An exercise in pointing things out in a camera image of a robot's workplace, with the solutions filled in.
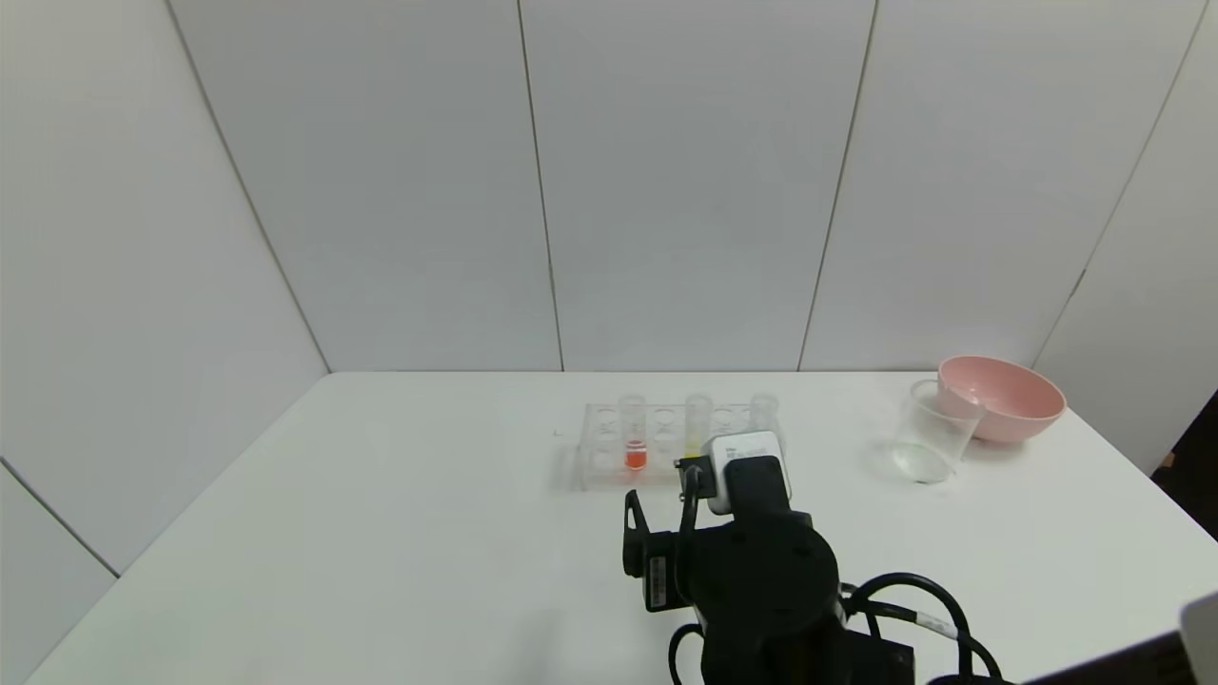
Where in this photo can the grey robot body panel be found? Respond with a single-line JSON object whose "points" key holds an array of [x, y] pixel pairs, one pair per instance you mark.
{"points": [[1204, 637]]}

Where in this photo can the test tube with red pigment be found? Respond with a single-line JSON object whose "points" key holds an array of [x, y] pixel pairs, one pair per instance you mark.
{"points": [[635, 452]]}

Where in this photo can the pink bowl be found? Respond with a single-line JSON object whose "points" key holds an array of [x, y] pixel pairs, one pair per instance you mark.
{"points": [[1009, 404]]}

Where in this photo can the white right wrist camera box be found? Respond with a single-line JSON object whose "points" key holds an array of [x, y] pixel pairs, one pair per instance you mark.
{"points": [[747, 457]]}

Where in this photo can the clear plastic test tube rack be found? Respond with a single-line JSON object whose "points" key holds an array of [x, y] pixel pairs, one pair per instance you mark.
{"points": [[666, 471]]}

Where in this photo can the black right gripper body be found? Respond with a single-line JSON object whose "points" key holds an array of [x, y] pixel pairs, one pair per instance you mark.
{"points": [[656, 575]]}

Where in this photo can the test tube with blue pigment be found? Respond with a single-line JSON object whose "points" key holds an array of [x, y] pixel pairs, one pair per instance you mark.
{"points": [[764, 414]]}

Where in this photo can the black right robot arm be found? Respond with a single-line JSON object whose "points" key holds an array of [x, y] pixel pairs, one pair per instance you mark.
{"points": [[766, 590]]}

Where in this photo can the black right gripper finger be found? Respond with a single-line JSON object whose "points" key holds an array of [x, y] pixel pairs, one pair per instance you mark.
{"points": [[636, 518]]}

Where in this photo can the test tube with yellow pigment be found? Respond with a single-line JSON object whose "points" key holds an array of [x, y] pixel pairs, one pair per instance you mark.
{"points": [[697, 423]]}

